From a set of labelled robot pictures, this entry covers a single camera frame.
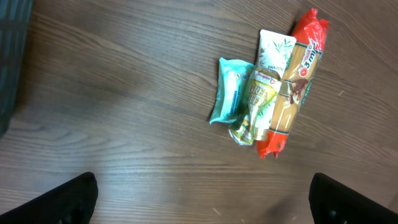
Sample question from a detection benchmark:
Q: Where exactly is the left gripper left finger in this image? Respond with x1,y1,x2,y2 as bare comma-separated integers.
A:
1,172,98,224

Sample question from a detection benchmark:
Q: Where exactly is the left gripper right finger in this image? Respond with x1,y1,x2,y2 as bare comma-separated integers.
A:
308,172,397,224

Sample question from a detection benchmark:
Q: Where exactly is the green drink carton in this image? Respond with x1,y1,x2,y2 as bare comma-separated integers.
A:
229,68,281,146

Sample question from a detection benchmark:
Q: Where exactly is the teal snack packet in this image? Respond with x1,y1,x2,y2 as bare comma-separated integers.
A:
209,58,255,124

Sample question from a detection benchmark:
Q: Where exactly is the white cosmetic tube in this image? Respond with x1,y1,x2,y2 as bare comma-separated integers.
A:
253,29,297,142

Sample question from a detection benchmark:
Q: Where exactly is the orange spaghetti packet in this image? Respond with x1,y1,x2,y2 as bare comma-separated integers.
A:
256,8,328,159

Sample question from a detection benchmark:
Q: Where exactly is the grey plastic shopping basket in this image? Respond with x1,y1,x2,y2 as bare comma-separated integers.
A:
1,0,34,136

